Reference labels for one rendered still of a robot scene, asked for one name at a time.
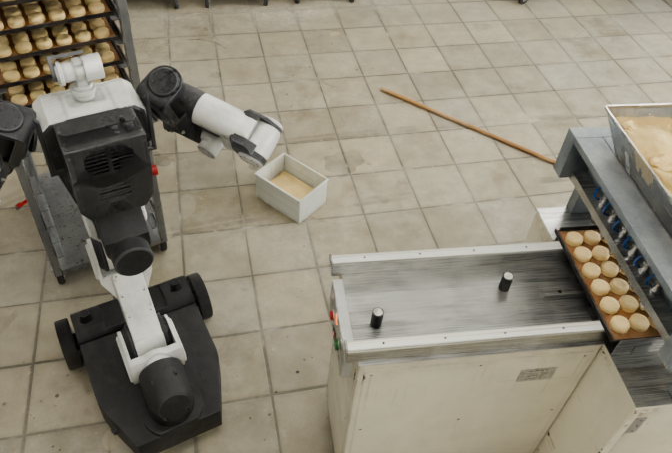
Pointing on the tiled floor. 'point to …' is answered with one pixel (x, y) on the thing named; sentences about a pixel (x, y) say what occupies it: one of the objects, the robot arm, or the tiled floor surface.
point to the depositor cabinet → (607, 384)
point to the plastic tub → (291, 187)
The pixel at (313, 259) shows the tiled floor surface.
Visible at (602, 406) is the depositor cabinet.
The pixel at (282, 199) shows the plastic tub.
